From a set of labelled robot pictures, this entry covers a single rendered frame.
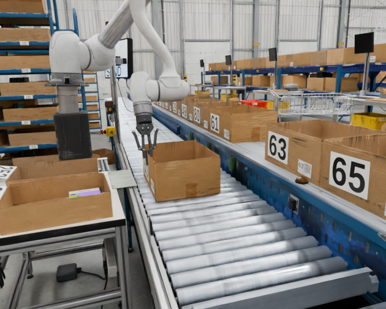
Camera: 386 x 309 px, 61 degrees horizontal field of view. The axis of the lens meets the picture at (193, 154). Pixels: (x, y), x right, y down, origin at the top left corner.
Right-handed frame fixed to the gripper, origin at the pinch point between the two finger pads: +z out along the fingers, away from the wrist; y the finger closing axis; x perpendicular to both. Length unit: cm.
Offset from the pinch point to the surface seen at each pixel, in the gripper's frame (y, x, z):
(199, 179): -19.0, 16.3, 13.1
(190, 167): -15.0, 18.5, 7.5
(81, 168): 31.9, -29.0, -0.7
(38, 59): 63, -113, -96
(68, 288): 49, -71, 69
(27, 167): 58, -27, -4
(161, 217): 1.0, 28.2, 26.0
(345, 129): -79, 38, 0
